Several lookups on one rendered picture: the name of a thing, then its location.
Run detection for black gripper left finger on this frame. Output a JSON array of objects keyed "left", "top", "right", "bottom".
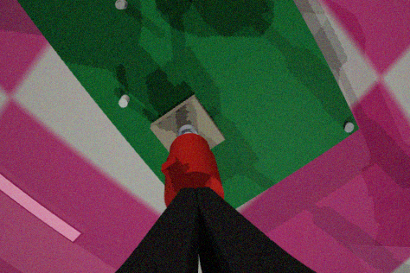
[{"left": 114, "top": 187, "right": 198, "bottom": 273}]

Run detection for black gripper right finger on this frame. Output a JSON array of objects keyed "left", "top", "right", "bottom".
[{"left": 195, "top": 187, "right": 317, "bottom": 273}]

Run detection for green circuit board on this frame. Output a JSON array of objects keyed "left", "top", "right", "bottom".
[{"left": 17, "top": 0, "right": 359, "bottom": 209}]

